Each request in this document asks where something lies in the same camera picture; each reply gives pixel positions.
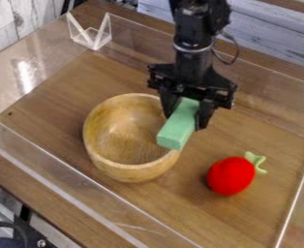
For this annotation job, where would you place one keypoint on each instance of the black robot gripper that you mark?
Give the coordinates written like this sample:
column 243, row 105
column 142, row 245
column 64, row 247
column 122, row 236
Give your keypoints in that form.
column 191, row 78

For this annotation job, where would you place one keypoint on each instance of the green rectangular block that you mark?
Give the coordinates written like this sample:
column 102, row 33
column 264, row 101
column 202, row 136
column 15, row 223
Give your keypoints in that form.
column 180, row 125

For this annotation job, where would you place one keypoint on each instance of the brown wooden bowl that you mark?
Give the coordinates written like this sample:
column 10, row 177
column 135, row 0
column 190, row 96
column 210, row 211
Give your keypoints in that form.
column 119, row 135

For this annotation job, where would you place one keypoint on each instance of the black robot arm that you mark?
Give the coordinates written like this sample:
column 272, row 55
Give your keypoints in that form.
column 200, row 20

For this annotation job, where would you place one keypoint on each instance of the red plush strawberry toy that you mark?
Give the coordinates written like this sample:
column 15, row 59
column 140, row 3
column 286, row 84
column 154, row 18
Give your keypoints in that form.
column 231, row 175

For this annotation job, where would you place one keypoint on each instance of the clear acrylic tray wall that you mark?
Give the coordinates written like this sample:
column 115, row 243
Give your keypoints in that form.
column 82, row 207

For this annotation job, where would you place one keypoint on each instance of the black clamp with cable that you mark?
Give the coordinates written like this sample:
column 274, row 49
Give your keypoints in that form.
column 27, row 237

